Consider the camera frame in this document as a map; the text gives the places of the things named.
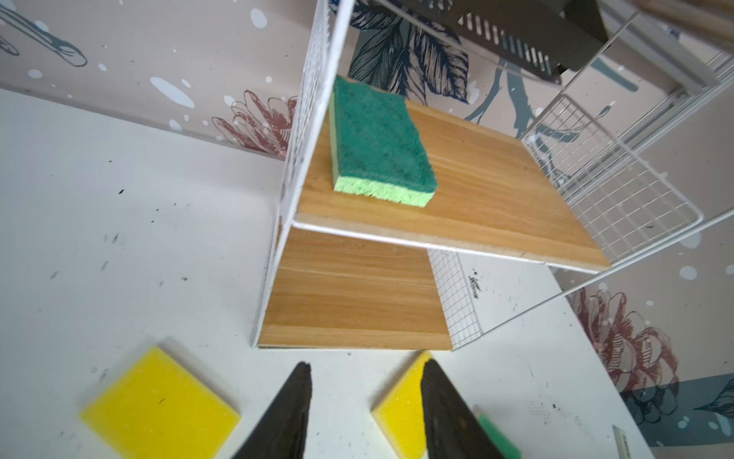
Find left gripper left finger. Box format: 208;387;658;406
233;361;313;459

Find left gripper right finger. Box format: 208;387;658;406
421;359;504;459

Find dark green sponge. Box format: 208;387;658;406
328;76;438;208

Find yellow sponge right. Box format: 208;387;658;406
371;351;433;459

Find yellow sponge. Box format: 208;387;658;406
371;351;433;459
80;346;241;458

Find light green sponge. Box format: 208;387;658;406
476;412;522;459

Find yellow sponge left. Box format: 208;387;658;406
80;346;241;458

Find clear tube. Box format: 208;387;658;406
613;425;632;459

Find white wire wooden shelf unit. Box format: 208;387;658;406
253;1;712;350

